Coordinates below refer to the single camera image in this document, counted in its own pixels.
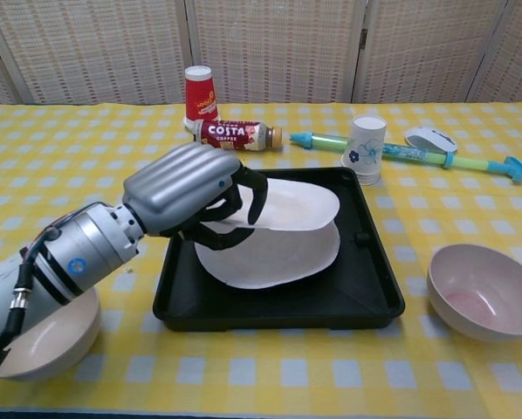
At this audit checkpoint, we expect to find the black square tray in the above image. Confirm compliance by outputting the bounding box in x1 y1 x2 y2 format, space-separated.
152 168 407 332

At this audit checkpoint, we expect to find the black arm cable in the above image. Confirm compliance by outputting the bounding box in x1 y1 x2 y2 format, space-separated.
0 261 33 419

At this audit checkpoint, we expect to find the green and blue water squirter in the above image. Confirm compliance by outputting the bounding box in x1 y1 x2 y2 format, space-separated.
290 130 522 184

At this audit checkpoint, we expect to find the plain beige bowl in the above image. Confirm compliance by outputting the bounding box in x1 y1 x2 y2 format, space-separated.
0 287 103 381

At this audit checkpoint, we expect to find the cracked white paper plate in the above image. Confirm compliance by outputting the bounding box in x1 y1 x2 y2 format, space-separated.
199 178 341 231

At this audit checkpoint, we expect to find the white paper cup blue flower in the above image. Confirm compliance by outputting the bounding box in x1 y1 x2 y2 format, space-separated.
340 115 388 187

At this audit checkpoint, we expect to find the Costa coffee bottle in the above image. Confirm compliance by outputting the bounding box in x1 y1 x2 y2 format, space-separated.
192 120 284 153

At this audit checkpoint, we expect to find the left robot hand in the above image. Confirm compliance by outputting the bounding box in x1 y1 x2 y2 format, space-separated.
121 143 270 253

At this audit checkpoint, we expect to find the yellow checkered tablecloth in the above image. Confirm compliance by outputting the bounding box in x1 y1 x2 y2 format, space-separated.
0 102 522 414

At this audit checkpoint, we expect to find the beige bowl with pink stain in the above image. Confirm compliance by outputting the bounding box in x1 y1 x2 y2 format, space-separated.
426 244 522 342

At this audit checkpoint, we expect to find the white computer mouse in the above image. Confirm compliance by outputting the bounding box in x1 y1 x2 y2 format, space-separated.
403 126 459 154

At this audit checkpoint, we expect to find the red paper cup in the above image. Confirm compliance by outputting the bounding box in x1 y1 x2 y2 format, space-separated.
183 65 222 130

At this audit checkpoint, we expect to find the woven folding screen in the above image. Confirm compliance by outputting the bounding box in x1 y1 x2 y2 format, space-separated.
0 0 522 113

